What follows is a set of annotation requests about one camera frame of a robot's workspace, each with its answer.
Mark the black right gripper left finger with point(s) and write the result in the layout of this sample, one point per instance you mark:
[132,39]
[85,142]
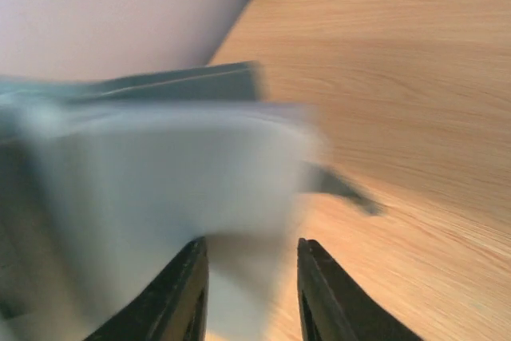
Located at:
[172,307]

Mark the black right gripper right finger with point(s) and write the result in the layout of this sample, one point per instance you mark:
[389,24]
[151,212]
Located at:
[334,307]

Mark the teal card holder wallet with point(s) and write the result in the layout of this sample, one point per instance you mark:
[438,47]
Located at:
[104,182]

